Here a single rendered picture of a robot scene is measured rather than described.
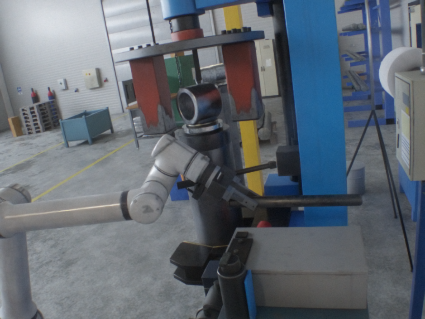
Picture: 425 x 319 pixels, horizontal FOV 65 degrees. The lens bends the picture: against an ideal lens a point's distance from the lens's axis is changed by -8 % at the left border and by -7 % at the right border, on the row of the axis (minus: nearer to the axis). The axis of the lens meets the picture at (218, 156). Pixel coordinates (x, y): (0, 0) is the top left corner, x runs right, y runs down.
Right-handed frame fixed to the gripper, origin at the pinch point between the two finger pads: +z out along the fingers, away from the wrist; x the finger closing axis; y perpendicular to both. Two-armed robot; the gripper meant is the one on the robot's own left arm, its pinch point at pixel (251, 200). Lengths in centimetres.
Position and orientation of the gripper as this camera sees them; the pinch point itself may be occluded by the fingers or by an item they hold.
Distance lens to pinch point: 109.4
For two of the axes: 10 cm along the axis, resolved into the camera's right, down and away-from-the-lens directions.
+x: 2.7, -3.2, 9.1
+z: 8.6, 5.1, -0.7
